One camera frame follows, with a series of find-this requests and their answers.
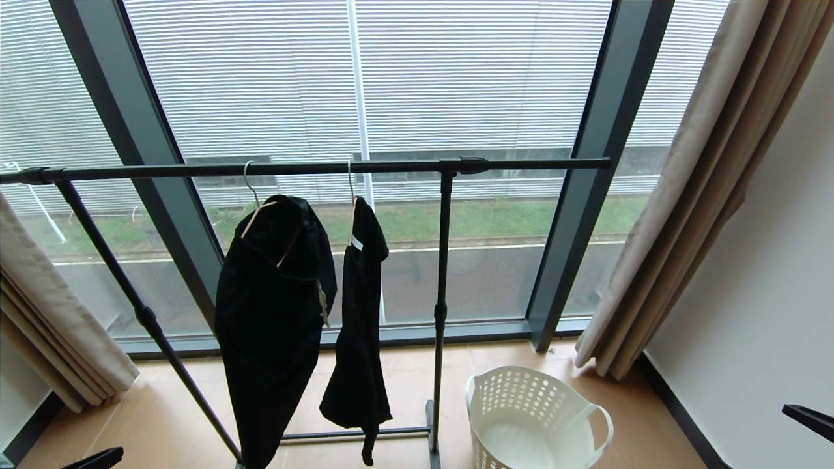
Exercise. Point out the black shorts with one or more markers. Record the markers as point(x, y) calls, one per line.
point(273, 326)

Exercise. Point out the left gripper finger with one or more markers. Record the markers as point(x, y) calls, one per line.
point(101, 460)

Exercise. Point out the black clothes rack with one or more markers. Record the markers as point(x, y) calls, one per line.
point(260, 169)

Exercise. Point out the window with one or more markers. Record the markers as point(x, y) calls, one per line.
point(599, 163)

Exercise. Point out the beige curtain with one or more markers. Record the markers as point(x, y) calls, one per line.
point(45, 312)
point(704, 195)

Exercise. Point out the black garment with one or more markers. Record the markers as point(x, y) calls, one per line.
point(358, 326)

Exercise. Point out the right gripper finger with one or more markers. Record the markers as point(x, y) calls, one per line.
point(814, 419)

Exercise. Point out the pink clothes hanger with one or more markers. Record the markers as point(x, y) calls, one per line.
point(259, 213)
point(354, 212)

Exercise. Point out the white laundry basket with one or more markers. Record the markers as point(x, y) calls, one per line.
point(521, 391)

